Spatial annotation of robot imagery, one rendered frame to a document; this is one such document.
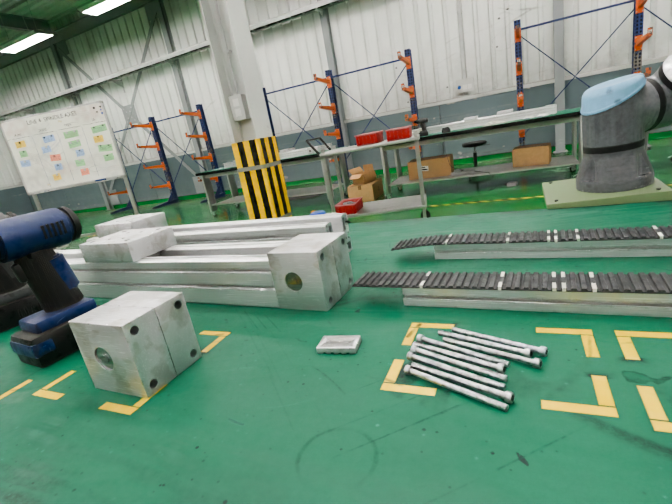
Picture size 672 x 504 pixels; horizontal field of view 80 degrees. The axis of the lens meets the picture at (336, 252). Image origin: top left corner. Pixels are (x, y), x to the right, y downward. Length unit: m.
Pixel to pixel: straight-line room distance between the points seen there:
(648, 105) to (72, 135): 6.23
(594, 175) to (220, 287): 0.86
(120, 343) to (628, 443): 0.48
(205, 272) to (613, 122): 0.89
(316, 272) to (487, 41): 7.82
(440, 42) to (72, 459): 8.21
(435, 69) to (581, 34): 2.33
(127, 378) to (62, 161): 6.21
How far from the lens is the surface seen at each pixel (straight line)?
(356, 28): 8.85
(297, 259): 0.59
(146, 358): 0.52
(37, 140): 6.86
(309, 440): 0.39
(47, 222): 0.74
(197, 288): 0.76
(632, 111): 1.08
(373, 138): 3.78
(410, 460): 0.36
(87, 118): 6.40
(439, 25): 8.42
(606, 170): 1.08
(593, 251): 0.73
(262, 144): 3.99
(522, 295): 0.55
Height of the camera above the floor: 1.03
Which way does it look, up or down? 17 degrees down
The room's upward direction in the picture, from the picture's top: 11 degrees counter-clockwise
